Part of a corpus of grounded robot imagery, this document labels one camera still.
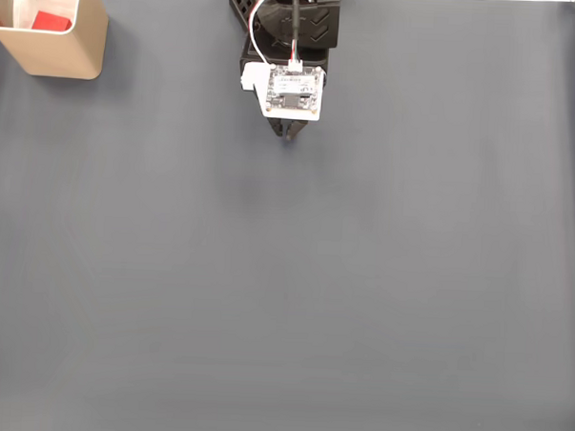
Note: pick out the red cube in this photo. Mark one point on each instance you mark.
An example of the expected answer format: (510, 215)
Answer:
(51, 21)

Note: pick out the beige box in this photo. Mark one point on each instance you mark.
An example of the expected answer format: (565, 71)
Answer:
(61, 53)

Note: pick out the white padding foam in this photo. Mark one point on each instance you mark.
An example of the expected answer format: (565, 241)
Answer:
(20, 3)

